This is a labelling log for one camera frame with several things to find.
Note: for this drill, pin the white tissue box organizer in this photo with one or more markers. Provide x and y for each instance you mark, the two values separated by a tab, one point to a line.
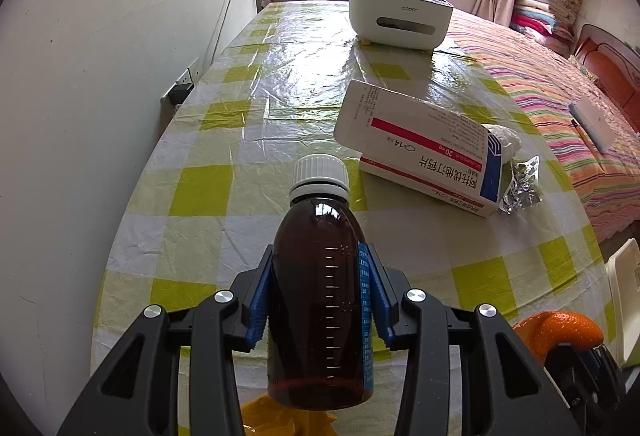
411	24

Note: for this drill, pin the cream plastic trash bin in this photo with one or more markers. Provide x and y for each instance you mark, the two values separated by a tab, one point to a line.
623	275

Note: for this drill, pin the stack of folded blankets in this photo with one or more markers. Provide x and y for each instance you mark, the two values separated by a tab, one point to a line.
550	23

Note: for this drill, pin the wooden bed headboard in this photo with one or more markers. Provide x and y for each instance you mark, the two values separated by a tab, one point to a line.
616	67

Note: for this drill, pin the yellow pencil on bed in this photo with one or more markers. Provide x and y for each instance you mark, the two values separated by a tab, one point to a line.
583	135

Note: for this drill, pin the wall power socket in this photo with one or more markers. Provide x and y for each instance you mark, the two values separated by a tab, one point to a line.
183	85

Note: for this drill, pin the striped colourful bed sheet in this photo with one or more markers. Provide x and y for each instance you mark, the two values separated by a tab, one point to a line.
543	83

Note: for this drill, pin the green checkered plastic tablecloth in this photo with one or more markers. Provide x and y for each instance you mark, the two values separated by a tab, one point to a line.
216	186

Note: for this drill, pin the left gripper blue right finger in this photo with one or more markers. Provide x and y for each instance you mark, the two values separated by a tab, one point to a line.
381	293

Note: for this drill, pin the red white blue medicine box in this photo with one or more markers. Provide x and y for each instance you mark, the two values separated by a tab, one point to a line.
422	146

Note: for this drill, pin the brown medicine bottle white cap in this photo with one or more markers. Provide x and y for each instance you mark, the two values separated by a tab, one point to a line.
319	348

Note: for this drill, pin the yellow snack wrapper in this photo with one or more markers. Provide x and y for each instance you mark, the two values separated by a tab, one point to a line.
263	416

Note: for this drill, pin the orange fruit peel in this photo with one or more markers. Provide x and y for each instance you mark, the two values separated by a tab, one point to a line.
545	330

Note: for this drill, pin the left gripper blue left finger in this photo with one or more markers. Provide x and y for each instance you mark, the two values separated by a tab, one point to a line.
256	303

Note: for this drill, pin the grey notebook on bed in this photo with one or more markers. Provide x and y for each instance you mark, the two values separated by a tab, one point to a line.
593	121

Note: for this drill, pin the silver foil blister pack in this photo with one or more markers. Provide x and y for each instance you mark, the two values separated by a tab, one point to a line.
519	187

